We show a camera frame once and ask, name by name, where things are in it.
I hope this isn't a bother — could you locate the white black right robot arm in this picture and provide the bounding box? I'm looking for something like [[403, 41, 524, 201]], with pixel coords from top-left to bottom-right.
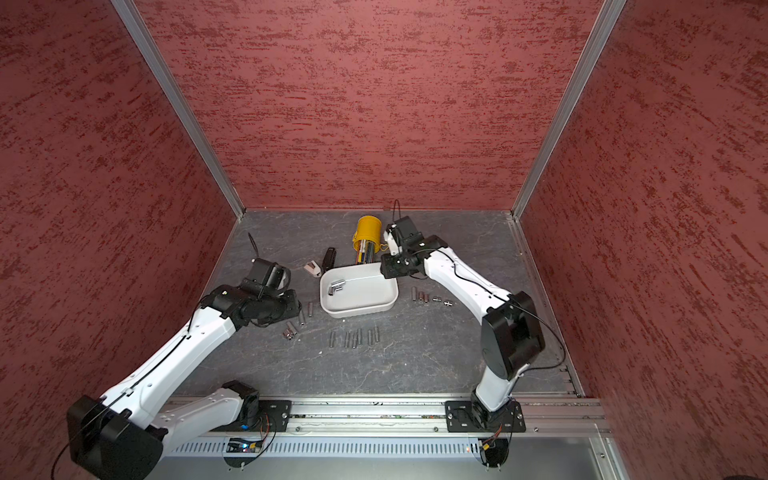
[[381, 233, 546, 422]]

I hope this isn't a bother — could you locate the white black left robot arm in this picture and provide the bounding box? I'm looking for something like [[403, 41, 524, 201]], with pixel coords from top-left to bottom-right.
[[63, 286, 302, 479]]

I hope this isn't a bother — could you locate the white plastic storage box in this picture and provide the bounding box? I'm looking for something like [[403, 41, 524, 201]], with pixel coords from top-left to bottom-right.
[[319, 262, 399, 319]]

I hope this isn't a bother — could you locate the large chrome socket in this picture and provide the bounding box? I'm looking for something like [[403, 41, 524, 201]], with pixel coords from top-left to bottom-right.
[[329, 279, 346, 290]]

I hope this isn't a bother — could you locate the bundle of coloured pencils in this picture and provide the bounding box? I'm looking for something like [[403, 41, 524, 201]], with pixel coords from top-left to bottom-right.
[[356, 241, 376, 265]]

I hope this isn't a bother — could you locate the yellow pen holder bucket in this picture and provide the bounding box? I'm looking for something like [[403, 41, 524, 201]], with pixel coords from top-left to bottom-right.
[[352, 215, 388, 253]]

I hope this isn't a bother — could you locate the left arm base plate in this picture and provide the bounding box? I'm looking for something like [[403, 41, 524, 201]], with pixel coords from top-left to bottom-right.
[[235, 399, 293, 433]]

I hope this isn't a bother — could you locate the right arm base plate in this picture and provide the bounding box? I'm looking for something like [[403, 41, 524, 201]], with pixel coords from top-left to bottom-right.
[[444, 400, 527, 433]]

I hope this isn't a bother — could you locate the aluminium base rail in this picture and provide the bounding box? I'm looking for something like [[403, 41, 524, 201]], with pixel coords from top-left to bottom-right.
[[161, 394, 610, 438]]

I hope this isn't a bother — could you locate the aluminium corner post left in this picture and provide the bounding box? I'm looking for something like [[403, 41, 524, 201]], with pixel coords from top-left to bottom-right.
[[110, 0, 246, 221]]

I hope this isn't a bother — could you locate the aluminium corner post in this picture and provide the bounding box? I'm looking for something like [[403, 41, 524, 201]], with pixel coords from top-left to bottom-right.
[[110, 0, 246, 221], [511, 0, 626, 223]]

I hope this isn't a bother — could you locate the aluminium corner post right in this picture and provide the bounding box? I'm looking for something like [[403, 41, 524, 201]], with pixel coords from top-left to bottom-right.
[[511, 0, 626, 223]]

